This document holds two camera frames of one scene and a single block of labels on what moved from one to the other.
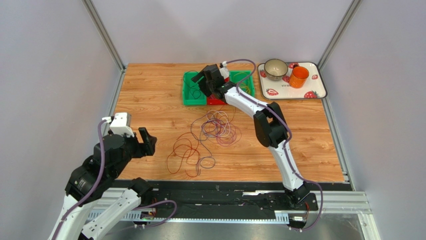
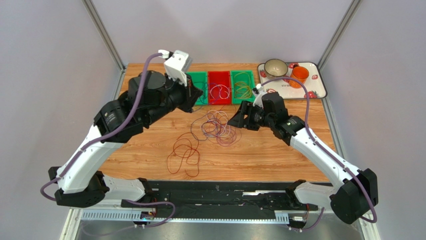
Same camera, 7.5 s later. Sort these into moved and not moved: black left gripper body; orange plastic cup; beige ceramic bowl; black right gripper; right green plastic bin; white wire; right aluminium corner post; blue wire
Moved: white wire; blue wire; black right gripper; black left gripper body
Not moved: orange plastic cup; right aluminium corner post; right green plastic bin; beige ceramic bowl
